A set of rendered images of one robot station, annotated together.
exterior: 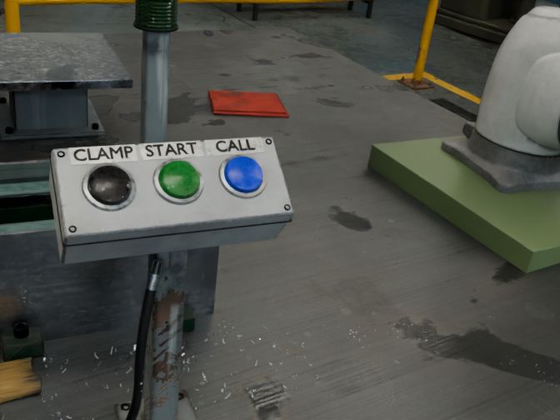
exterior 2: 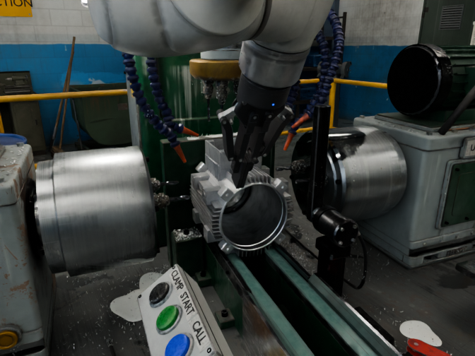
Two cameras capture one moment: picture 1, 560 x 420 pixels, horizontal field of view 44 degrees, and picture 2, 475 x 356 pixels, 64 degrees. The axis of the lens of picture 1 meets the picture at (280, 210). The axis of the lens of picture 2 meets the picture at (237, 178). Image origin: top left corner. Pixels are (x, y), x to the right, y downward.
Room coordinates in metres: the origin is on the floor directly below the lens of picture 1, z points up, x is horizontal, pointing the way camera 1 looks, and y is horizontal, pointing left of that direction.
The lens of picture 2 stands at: (0.56, -0.28, 1.36)
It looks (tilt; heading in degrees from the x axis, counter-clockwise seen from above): 19 degrees down; 95
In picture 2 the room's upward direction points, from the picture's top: straight up
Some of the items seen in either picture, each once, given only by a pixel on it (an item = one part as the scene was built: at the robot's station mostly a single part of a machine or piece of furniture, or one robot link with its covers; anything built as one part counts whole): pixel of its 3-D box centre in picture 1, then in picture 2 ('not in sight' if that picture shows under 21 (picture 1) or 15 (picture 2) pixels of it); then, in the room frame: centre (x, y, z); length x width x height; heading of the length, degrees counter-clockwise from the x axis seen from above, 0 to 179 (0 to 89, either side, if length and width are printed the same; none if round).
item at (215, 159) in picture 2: not in sight; (232, 158); (0.48, 0.59, 1.11); 0.12 x 0.11 x 0.07; 116
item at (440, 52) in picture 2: not in sight; (454, 124); (1.07, 0.82, 1.16); 0.33 x 0.26 x 0.42; 26
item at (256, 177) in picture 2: not in sight; (238, 200); (0.49, 0.55, 1.02); 0.20 x 0.19 x 0.19; 116
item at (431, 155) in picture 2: not in sight; (424, 179); (1.02, 0.83, 0.99); 0.35 x 0.31 x 0.37; 26
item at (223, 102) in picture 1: (247, 102); not in sight; (1.35, 0.09, 0.80); 0.15 x 0.12 x 0.01; 104
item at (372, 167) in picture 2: not in sight; (352, 173); (0.79, 0.71, 1.04); 0.41 x 0.25 x 0.25; 26
